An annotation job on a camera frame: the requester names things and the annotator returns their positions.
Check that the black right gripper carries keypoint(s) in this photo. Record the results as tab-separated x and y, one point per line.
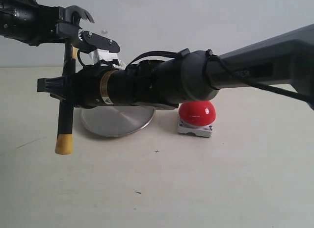
92	87

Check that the round stainless steel plate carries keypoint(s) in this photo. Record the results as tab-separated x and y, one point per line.
116	121

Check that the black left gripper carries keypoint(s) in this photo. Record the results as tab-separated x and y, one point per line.
56	24

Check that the yellow black claw hammer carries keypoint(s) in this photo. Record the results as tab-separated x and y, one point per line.
66	110

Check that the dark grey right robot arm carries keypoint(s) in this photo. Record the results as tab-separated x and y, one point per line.
283	65

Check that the red dome push button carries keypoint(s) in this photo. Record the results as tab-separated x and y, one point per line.
197	118

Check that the white taped wrist camera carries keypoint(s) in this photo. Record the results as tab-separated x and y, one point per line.
106	58

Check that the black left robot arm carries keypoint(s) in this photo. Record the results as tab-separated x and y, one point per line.
17	17

